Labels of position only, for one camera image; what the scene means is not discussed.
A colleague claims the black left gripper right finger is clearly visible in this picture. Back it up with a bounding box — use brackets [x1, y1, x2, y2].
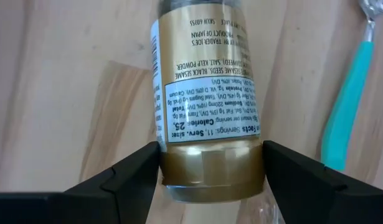
[262, 139, 366, 224]

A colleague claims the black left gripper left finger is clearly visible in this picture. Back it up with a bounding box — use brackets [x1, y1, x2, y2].
[64, 141, 163, 224]

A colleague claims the teal handled spoon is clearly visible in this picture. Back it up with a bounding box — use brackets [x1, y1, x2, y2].
[320, 0, 383, 172]

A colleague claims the large glass spice jar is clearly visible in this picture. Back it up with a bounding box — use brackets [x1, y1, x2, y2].
[150, 0, 267, 204]

